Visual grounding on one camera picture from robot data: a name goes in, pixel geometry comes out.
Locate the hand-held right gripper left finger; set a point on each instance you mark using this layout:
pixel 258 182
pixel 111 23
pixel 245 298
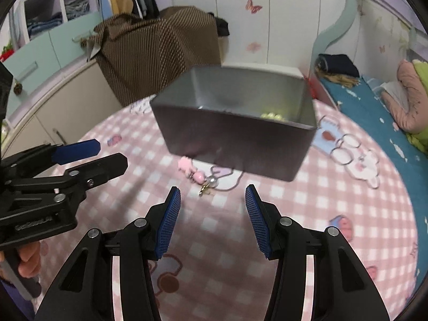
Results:
pixel 169 224

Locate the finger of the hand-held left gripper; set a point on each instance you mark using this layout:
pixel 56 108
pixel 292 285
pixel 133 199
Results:
pixel 110 167
pixel 77 150

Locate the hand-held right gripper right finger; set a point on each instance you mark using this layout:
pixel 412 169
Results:
pixel 257 220

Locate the pearl charm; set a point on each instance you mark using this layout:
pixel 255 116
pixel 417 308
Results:
pixel 211 183

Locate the grey rectangular box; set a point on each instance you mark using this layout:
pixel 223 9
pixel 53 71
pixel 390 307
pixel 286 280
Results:
pixel 234 150

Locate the person's left forearm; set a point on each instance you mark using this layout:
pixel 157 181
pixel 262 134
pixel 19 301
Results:
pixel 15 302

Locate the person's left hand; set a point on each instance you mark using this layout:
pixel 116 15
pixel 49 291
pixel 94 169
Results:
pixel 30 257

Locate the beige cabinet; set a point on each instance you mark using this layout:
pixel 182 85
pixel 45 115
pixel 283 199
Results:
pixel 60 107

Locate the pink checked bear tablecloth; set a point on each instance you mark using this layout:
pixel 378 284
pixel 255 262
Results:
pixel 214 260

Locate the silver linked rings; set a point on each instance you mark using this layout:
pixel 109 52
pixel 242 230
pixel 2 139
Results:
pixel 335 153

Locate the teal drawer cabinet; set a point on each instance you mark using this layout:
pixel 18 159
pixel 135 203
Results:
pixel 50 46

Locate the folded jeans stack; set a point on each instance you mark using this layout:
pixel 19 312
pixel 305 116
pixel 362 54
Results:
pixel 45 25
pixel 77 5

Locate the red stool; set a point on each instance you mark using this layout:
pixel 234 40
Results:
pixel 312 85

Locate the blue candy print bedsheet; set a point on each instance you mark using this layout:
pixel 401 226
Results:
pixel 384 133

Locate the folded tan clothes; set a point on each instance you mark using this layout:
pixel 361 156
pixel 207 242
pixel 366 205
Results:
pixel 342 82

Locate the pink flower sticker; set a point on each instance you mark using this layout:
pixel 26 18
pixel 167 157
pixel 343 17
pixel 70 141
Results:
pixel 254 46

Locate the folded dark clothes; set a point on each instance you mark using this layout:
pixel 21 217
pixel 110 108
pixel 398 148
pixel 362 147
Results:
pixel 337 65

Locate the black cloth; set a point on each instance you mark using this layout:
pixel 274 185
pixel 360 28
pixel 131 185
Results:
pixel 222 26

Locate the white pillow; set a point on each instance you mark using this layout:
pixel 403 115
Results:
pixel 391 88

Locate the pink and green rolled bedding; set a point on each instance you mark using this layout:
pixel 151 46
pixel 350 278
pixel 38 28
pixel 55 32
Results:
pixel 406 103

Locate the white wardrobe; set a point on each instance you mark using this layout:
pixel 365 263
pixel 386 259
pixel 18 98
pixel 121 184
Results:
pixel 284 16

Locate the pink butterfly sticker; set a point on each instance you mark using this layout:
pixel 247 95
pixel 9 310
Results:
pixel 253 5

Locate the teal bunk bed frame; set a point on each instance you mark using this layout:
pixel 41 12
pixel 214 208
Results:
pixel 347 16

